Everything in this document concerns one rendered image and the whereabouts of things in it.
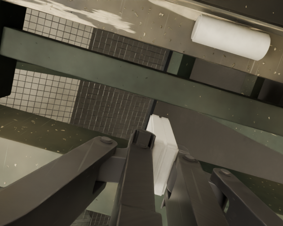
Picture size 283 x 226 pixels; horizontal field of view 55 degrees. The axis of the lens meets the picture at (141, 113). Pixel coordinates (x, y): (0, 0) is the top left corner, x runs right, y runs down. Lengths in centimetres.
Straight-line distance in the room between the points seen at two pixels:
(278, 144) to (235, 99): 62
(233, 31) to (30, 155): 26
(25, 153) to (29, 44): 16
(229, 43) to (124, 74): 15
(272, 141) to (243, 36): 74
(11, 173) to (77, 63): 16
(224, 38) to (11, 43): 28
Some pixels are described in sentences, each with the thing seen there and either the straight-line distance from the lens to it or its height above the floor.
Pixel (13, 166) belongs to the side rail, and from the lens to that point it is 34.
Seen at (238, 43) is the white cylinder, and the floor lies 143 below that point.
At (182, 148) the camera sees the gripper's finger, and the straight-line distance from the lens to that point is 18.
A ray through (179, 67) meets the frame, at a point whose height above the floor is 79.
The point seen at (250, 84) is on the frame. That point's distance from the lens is 188.
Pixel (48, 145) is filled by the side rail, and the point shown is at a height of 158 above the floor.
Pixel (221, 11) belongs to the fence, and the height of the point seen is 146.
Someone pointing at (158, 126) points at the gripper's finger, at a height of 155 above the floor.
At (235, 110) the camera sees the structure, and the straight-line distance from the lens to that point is 41.
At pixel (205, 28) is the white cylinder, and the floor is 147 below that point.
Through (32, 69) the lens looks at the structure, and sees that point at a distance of 107.
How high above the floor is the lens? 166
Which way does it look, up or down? 32 degrees down
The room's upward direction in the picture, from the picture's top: 81 degrees counter-clockwise
